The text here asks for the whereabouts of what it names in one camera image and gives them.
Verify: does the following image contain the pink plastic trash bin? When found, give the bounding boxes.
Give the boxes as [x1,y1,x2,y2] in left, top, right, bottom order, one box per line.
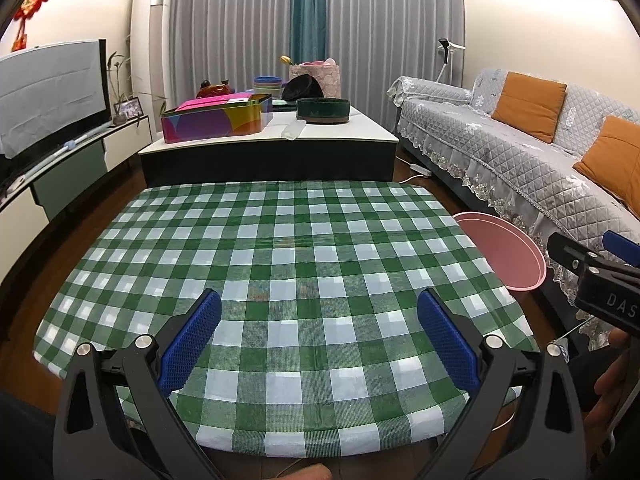
[454,211,547,292]

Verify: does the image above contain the person right hand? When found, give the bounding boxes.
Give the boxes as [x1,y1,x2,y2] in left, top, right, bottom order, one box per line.
[584,328,639,478]

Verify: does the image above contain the orange cushion near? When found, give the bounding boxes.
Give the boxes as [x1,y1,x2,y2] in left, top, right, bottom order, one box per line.
[573,116,640,217]

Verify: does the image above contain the orange cushion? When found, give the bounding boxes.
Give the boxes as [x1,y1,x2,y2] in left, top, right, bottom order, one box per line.
[573,116,640,217]
[491,72,567,144]

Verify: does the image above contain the orange cushion far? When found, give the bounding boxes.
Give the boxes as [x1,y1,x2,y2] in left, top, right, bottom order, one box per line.
[491,72,567,144]

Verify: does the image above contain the green checkered tablecloth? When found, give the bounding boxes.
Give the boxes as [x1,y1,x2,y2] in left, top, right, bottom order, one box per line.
[34,182,536,458]

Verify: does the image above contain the grey quilted sofa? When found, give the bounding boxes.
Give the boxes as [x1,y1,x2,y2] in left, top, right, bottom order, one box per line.
[387,66,640,351]

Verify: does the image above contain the tv cabinet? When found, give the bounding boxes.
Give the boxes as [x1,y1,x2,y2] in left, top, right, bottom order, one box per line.
[1,116,153,276]

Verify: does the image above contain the colourful gift box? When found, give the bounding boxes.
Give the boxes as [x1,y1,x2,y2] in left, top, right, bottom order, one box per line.
[160,92,272,144]

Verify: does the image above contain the white coffee table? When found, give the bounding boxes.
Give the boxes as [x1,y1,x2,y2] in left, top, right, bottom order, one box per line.
[139,108,398,188]

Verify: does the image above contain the clear plastic bag on table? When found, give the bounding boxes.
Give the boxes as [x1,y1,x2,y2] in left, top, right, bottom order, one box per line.
[281,119,307,141]

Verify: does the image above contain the red teapot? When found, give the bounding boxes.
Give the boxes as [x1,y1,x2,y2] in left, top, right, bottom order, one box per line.
[196,79,234,99]

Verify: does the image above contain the dark green round tin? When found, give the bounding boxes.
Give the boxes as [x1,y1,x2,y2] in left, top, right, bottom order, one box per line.
[296,98,350,125]

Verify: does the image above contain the pink woven basket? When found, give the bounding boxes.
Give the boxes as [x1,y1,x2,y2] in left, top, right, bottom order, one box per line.
[288,58,342,99]

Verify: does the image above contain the potted bamboo plant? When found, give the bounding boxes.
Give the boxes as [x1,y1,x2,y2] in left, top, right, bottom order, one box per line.
[106,51,167,134]

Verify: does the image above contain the white standing air conditioner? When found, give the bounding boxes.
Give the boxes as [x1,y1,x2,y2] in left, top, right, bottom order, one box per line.
[129,0,171,140]

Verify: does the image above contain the grey curtains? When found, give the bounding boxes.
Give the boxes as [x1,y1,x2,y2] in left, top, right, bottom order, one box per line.
[170,0,465,127]

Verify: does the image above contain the teal curtain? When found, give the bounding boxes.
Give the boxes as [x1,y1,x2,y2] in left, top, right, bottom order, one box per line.
[290,0,328,64]

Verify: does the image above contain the white power strip cable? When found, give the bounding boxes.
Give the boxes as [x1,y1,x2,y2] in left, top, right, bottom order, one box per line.
[394,155,433,184]

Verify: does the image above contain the photo frame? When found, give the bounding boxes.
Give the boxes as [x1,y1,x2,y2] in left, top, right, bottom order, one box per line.
[114,96,144,120]

